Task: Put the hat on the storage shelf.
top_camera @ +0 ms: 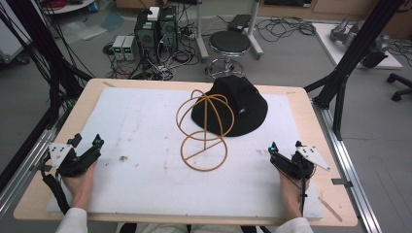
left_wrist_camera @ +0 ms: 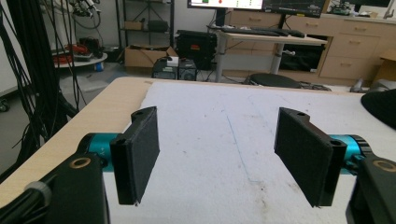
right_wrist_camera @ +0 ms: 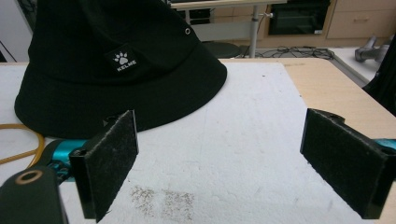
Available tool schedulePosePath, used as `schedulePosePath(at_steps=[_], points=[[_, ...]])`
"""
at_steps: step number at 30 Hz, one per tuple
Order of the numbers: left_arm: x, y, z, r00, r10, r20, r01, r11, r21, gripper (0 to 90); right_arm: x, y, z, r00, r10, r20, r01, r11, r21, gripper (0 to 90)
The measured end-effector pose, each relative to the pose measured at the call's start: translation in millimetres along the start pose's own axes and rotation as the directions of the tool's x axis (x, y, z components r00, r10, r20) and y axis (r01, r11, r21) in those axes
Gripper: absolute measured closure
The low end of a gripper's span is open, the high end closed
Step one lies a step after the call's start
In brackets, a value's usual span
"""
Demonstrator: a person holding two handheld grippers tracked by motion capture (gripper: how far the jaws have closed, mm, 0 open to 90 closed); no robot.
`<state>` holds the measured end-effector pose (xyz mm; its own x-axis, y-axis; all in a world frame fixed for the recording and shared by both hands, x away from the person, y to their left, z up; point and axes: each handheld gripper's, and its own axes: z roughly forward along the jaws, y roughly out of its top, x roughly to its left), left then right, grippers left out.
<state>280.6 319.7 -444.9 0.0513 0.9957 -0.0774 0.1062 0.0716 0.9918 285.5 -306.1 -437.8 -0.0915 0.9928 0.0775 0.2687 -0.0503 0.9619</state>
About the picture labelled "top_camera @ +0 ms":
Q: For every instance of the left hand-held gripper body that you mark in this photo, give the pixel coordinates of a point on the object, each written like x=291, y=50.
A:
x=77, y=163

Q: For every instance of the person's lap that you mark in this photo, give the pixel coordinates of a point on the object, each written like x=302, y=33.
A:
x=162, y=229

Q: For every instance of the aluminium rail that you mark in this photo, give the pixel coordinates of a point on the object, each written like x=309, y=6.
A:
x=29, y=161
x=350, y=168

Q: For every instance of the small white box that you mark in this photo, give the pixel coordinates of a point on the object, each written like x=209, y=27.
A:
x=153, y=13

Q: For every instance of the grey power supply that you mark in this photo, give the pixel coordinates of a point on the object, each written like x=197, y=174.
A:
x=130, y=48
x=118, y=47

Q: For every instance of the black metal frame post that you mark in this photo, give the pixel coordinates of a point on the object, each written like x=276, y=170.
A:
x=356, y=48

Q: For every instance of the person's left white sleeve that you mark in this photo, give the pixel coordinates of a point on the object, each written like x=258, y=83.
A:
x=73, y=222

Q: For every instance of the clear plastic sheets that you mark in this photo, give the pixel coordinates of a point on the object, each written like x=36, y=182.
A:
x=87, y=30

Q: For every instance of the person's left hand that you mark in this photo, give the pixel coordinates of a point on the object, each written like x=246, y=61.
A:
x=81, y=187

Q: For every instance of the black computer tower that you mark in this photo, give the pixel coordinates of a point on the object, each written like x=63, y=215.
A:
x=168, y=32
x=145, y=35

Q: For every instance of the person's right hand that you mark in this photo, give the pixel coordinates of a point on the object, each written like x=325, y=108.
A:
x=290, y=194

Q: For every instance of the black bucket hat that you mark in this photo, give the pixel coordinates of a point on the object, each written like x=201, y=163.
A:
x=246, y=97

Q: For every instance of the person's white sleeve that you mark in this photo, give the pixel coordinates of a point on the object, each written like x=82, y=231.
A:
x=73, y=222
x=294, y=226

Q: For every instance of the thin wooden stick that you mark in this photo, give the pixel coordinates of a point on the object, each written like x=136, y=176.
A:
x=330, y=209

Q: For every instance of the flat black box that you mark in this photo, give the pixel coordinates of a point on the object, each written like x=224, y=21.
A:
x=239, y=22

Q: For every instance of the white platform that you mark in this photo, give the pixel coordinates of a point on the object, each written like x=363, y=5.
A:
x=327, y=42

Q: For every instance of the white metal stand frame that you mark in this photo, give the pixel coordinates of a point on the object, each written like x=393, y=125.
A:
x=201, y=42

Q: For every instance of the grey tape piece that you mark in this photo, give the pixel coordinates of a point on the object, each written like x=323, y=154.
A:
x=341, y=182

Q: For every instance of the white foam board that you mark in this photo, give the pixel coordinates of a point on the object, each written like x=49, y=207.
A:
x=145, y=187

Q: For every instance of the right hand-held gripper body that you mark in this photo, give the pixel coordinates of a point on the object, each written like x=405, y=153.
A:
x=299, y=166

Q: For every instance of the light wooden table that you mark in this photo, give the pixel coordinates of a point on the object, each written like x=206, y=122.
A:
x=309, y=129

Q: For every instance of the person's right white sleeve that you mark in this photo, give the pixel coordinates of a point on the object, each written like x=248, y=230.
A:
x=294, y=226

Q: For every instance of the black office chair base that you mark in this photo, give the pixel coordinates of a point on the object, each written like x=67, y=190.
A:
x=400, y=84

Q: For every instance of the white cabinet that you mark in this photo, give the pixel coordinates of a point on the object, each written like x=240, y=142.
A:
x=9, y=42

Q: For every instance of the black round stool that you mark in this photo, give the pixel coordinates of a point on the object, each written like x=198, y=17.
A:
x=229, y=42

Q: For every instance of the round white table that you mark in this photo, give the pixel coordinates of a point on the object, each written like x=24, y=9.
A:
x=71, y=7

